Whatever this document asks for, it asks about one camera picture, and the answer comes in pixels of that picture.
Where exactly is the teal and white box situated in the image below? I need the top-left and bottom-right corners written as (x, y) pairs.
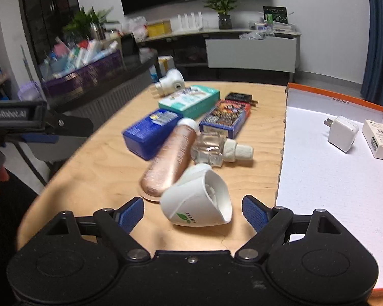
top-left (158, 85), bottom-right (221, 119)

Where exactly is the colourful card box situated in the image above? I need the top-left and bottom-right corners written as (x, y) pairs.
top-left (199, 100), bottom-right (251, 139)

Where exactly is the clear glass refill bottle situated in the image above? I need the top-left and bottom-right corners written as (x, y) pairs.
top-left (191, 132), bottom-right (254, 167)

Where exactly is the cardboard box on floor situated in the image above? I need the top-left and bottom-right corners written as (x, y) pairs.
top-left (158, 55), bottom-right (176, 77)

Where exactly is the potted green plant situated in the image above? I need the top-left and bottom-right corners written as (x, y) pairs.
top-left (205, 0), bottom-right (238, 30)

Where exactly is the white tv console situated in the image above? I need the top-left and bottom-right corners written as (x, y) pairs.
top-left (138, 29), bottom-right (301, 81)

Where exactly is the white plastic bag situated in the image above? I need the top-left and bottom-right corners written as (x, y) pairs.
top-left (122, 16), bottom-right (148, 41)

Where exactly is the purple basket of items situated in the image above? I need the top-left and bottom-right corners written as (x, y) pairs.
top-left (42, 37), bottom-right (124, 99)

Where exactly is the white usb charger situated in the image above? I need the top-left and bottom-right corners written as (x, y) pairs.
top-left (324, 115), bottom-right (359, 153)

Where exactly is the yellow box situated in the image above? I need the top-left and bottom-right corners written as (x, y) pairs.
top-left (146, 19), bottom-right (172, 38)

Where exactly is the left potted plant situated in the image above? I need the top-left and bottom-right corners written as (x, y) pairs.
top-left (63, 8), bottom-right (119, 40)

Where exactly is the white router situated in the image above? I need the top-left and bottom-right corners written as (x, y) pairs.
top-left (174, 12), bottom-right (204, 32)

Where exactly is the orange rimmed white tray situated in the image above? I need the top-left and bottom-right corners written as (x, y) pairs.
top-left (277, 83), bottom-right (383, 296)

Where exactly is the black green sign card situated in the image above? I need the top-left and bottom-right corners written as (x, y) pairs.
top-left (263, 6), bottom-right (288, 24)

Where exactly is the small black box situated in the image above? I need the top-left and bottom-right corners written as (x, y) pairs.
top-left (225, 92), bottom-right (258, 106)

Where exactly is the dark side counter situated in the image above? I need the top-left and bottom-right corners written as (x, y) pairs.
top-left (46, 34), bottom-right (158, 129)

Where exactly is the rose gold bottle white cap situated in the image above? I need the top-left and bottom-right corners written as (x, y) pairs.
top-left (139, 118), bottom-right (199, 202)

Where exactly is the small white carton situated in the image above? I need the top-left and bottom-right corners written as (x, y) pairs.
top-left (362, 120), bottom-right (383, 160)

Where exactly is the white plug-in diffuser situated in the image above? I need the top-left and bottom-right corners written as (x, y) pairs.
top-left (149, 68), bottom-right (185, 98)

